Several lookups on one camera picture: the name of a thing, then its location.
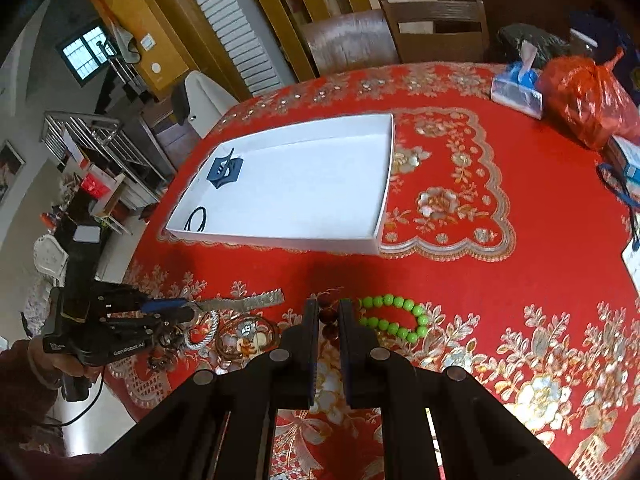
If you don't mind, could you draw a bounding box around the silver twisted bangle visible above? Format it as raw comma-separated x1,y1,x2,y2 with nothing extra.
183,311,220,351

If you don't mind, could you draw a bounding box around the blue tissue pack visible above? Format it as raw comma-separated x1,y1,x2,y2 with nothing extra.
490,40,544,119

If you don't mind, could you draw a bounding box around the blue earring card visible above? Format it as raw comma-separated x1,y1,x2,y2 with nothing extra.
206,150,243,188

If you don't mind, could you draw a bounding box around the dark wooden chair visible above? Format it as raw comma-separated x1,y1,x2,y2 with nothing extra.
380,0,490,64

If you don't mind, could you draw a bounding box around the black hair tie loop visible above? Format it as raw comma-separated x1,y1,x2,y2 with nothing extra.
182,206,208,233

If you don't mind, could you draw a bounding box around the green bead bracelet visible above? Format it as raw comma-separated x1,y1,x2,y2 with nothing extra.
357,292,432,346

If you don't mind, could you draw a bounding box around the red plastic bag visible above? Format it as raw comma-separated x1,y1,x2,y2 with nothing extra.
537,48,639,151

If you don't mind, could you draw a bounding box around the white shallow tray box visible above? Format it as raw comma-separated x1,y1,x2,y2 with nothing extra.
166,113,395,255

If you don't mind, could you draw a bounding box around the window with dark frame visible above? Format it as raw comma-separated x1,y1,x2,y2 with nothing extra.
56,20,116,86

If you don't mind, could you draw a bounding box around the brown cord pendant bracelet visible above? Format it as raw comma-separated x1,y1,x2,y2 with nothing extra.
214,314,281,366

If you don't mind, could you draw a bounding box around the brown leather chair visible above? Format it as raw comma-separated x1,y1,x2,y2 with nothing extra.
299,9,400,76

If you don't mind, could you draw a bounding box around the person's left hand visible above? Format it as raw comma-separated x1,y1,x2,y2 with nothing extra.
27,337,102,389

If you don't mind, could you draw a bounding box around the black plastic bag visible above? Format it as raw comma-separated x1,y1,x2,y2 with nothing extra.
497,23,570,70

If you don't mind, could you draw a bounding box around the blue white box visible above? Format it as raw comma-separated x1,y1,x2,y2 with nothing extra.
606,136,640,183

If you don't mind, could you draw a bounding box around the metal stair railing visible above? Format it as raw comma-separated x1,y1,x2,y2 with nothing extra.
40,112,169,192

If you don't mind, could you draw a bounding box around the blue lanyard with card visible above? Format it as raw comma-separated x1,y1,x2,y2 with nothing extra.
596,161,640,296

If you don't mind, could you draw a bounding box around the red floral tablecloth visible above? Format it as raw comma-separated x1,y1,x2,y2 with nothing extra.
124,63,639,479

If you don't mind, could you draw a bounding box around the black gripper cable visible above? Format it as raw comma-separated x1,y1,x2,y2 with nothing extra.
37,366,106,428

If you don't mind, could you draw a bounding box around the silver metal wristwatch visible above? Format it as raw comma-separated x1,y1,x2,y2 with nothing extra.
186,288,285,322

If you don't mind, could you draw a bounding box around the white ornate chair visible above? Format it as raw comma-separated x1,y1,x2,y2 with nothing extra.
34,234,68,285

